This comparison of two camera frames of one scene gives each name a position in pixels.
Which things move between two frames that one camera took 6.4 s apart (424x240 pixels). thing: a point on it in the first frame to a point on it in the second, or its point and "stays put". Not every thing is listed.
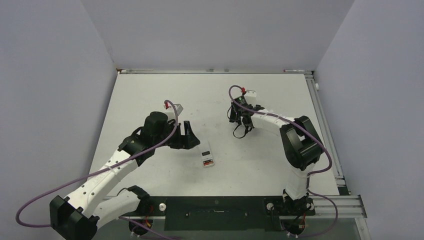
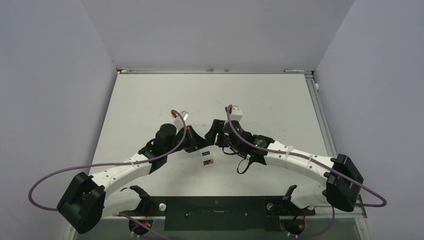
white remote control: [207, 157] stays put
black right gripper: [235, 116] to [211, 136]
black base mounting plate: [213, 213] stays put
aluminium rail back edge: [212, 72] stays put
